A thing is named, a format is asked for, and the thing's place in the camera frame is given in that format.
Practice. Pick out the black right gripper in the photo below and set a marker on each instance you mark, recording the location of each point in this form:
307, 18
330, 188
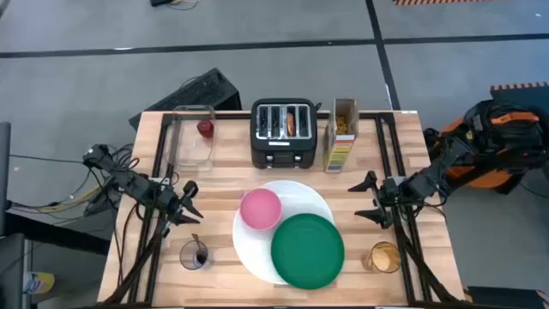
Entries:
391, 193

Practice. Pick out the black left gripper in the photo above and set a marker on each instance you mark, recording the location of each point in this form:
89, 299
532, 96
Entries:
173, 208

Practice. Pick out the dark spoon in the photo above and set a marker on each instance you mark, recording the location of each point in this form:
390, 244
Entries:
197, 244

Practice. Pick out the panda cereal box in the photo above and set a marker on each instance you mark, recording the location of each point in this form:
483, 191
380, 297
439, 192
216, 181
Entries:
339, 154

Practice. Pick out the red apple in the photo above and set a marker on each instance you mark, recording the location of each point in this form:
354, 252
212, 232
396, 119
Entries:
205, 129

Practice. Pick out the toasted bagel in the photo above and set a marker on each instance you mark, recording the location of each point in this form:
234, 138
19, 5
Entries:
291, 124

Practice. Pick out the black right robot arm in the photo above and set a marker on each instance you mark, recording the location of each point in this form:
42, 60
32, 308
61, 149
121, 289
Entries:
429, 182

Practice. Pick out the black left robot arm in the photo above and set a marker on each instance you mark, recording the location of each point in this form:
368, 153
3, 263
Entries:
128, 182

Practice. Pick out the clear purple tinted cup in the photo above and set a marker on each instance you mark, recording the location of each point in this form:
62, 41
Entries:
186, 258

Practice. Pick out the clear plastic container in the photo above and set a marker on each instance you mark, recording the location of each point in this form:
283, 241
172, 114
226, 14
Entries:
191, 150

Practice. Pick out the amber glass of orange juice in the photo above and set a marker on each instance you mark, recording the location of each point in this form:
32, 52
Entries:
384, 257

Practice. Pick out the white plate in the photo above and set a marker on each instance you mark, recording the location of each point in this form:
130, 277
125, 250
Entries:
300, 197

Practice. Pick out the pink bowl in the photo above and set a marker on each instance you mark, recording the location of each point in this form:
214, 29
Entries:
260, 209

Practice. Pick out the green plate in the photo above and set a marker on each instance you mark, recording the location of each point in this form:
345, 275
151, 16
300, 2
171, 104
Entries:
307, 251

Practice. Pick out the black four-slot toaster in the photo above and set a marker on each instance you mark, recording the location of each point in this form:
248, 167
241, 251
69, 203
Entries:
283, 150

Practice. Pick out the black perforated computer case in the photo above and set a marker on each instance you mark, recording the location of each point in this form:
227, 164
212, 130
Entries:
201, 92

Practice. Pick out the orange black machine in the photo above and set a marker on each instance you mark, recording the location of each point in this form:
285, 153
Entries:
514, 118

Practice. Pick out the yellow white shoe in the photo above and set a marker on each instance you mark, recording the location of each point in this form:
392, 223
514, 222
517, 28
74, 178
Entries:
40, 282

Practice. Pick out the black box on floor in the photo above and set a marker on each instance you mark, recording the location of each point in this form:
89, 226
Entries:
506, 298

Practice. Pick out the black mat with orange edge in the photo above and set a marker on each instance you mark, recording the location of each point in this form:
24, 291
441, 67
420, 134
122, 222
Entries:
523, 95

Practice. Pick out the grey upright panel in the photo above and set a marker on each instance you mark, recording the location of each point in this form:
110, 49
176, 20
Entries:
4, 171

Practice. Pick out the orange black hazard strip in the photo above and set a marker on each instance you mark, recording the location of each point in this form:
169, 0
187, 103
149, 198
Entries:
437, 1

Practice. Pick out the silver metal bracket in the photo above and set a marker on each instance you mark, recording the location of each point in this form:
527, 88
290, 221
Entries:
159, 182
398, 179

